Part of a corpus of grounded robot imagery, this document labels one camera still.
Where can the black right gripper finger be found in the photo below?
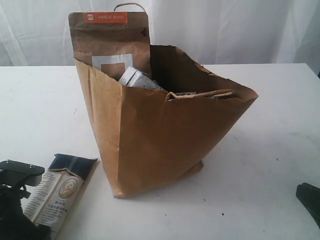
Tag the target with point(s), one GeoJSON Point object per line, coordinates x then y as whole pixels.
{"type": "Point", "coordinates": [309, 196]}

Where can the small white blue milk carton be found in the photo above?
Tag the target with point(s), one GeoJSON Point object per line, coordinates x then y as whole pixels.
{"type": "Point", "coordinates": [133, 77]}

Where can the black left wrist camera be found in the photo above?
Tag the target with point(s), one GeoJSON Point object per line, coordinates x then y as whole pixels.
{"type": "Point", "coordinates": [15, 173]}

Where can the brown paper bag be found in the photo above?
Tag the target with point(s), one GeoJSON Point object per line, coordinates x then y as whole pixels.
{"type": "Point", "coordinates": [150, 138]}

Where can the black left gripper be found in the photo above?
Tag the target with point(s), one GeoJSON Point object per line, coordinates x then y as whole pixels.
{"type": "Point", "coordinates": [14, 225]}

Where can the dark blue noodle packet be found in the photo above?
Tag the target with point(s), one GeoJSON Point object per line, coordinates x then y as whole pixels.
{"type": "Point", "coordinates": [51, 200]}

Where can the brown kraft pouch with window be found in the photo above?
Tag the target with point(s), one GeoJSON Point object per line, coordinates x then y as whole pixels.
{"type": "Point", "coordinates": [111, 41]}

